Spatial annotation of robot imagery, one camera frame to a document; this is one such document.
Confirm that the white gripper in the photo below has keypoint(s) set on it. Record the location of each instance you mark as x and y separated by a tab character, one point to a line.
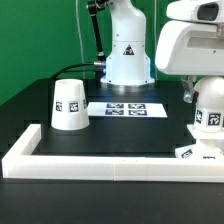
189	49

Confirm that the white lamp bulb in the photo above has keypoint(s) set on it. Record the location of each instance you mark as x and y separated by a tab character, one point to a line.
209	114

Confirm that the white lamp base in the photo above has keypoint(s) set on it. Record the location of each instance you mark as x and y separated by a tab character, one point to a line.
205	146

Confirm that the white lamp shade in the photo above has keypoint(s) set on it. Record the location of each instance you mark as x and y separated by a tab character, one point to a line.
69	110

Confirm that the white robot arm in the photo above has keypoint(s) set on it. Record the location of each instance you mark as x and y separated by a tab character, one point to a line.
128	68

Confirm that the white marker sheet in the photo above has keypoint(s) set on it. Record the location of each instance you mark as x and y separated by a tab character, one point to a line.
111	109

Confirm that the white U-shaped fence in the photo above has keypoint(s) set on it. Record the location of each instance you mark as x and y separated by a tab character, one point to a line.
21	162

